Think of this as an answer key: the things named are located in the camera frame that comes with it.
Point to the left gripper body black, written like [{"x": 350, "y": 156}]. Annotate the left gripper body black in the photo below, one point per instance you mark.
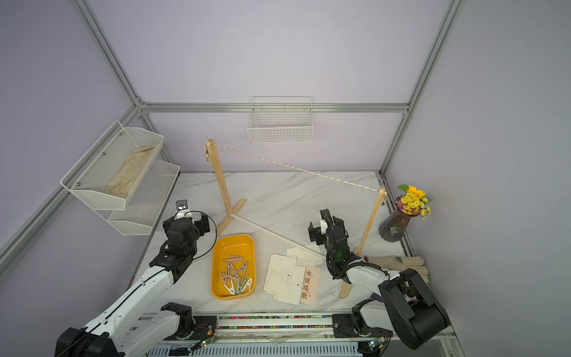
[{"x": 200, "y": 228}]

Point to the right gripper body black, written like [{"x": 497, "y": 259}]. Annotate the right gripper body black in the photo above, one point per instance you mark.
[{"x": 322, "y": 239}]

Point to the pink clothespin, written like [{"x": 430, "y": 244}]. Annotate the pink clothespin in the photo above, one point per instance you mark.
[
  {"x": 230, "y": 271},
  {"x": 233, "y": 259}
]

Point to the pink chinese text postcard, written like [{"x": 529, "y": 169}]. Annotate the pink chinese text postcard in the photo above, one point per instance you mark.
[{"x": 310, "y": 286}]

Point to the grey clothespin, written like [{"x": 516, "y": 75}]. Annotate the grey clothespin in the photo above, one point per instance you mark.
[{"x": 242, "y": 271}]

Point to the white clothespin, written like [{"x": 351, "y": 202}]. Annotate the white clothespin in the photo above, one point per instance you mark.
[
  {"x": 229, "y": 285},
  {"x": 246, "y": 286}
]

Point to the green clothespin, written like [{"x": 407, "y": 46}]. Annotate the green clothespin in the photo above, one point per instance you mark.
[{"x": 240, "y": 282}]

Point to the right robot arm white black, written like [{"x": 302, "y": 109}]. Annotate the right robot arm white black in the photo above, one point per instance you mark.
[{"x": 407, "y": 307}]

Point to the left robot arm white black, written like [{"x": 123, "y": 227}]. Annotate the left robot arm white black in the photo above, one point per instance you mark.
[{"x": 112, "y": 333}]

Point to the yellow plastic tray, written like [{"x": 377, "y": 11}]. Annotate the yellow plastic tray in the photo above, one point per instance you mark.
[{"x": 241, "y": 245}]

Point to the beige cloth in shelf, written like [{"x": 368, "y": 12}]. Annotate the beige cloth in shelf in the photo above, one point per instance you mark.
[{"x": 124, "y": 180}]

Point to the vase with yellow flowers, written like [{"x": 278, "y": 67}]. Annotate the vase with yellow flowers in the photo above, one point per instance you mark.
[{"x": 412, "y": 203}]

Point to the white mesh two-tier shelf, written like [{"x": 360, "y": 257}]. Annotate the white mesh two-tier shelf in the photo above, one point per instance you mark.
[{"x": 139, "y": 213}]

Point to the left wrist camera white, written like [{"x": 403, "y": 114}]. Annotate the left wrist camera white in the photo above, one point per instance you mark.
[{"x": 182, "y": 210}]

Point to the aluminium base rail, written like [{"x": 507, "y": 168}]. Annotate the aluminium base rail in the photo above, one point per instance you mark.
[{"x": 271, "y": 334}]

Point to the white wire wall basket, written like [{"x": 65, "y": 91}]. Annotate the white wire wall basket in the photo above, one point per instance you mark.
[{"x": 280, "y": 119}]

